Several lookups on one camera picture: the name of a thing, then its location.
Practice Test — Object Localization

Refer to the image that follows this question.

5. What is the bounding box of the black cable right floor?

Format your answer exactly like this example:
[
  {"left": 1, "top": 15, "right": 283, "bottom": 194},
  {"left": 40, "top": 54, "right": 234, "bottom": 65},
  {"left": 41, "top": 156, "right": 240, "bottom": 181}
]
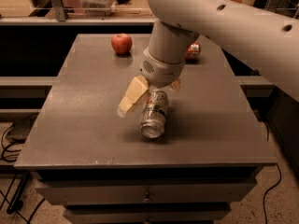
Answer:
[{"left": 262, "top": 163, "right": 283, "bottom": 224}]

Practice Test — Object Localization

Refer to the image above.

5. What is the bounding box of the grey power adapter box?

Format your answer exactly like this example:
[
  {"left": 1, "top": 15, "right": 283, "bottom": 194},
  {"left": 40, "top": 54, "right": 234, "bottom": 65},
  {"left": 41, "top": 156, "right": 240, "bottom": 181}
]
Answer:
[{"left": 6, "top": 119, "right": 34, "bottom": 142}]

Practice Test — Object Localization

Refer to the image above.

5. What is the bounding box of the clear plastic container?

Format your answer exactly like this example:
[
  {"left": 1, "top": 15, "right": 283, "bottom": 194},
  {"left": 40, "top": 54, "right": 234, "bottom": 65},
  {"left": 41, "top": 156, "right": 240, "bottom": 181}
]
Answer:
[{"left": 80, "top": 0, "right": 115, "bottom": 17}]

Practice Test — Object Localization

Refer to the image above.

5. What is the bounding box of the grey drawer cabinet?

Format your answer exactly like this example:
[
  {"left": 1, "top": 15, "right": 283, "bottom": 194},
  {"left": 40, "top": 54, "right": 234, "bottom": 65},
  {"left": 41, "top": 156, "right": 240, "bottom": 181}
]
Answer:
[{"left": 16, "top": 35, "right": 277, "bottom": 224}]

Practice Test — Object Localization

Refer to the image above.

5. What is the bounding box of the black cables left floor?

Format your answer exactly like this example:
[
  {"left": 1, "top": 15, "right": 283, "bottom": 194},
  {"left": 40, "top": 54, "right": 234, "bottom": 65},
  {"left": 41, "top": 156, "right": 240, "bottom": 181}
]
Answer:
[{"left": 0, "top": 112, "right": 46, "bottom": 224}]

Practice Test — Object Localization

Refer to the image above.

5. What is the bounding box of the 7up soda can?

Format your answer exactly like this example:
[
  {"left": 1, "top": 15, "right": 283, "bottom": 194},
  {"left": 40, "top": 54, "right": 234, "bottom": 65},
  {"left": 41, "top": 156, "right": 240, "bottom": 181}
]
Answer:
[{"left": 139, "top": 90, "right": 169, "bottom": 139}]

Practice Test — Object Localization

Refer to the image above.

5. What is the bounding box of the red apple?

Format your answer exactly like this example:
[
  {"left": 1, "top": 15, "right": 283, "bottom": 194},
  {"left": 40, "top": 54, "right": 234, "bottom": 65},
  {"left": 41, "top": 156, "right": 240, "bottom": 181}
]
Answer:
[{"left": 111, "top": 34, "right": 133, "bottom": 55}]

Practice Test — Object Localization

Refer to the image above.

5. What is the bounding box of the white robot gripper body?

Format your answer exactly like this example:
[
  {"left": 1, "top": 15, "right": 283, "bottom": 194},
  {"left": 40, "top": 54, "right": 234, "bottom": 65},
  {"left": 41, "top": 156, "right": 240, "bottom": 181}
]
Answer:
[{"left": 140, "top": 48, "right": 185, "bottom": 88}]

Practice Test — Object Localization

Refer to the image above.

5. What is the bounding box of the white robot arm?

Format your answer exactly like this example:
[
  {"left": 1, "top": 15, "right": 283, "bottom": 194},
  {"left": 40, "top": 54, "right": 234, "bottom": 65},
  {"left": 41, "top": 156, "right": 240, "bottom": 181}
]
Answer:
[{"left": 118, "top": 0, "right": 299, "bottom": 116}]

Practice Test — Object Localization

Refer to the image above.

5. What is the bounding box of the orange soda can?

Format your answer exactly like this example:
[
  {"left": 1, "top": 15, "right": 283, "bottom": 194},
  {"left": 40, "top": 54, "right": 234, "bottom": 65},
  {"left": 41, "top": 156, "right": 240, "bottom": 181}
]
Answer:
[{"left": 185, "top": 43, "right": 201, "bottom": 61}]

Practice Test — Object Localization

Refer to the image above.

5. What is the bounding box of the metal shelf rail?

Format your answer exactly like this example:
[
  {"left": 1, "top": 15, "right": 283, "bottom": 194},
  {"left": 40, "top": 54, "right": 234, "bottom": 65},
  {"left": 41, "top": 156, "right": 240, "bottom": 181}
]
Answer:
[{"left": 0, "top": 0, "right": 299, "bottom": 26}]

